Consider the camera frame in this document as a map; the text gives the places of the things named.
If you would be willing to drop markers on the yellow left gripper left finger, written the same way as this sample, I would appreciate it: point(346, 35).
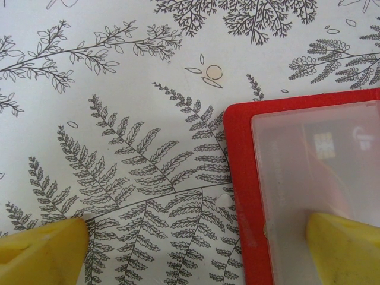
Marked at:
point(38, 258)

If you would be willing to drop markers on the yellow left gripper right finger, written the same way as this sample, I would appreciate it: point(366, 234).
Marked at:
point(350, 255)

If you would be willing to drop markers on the dark chip credit card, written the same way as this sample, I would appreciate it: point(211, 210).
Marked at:
point(335, 166)

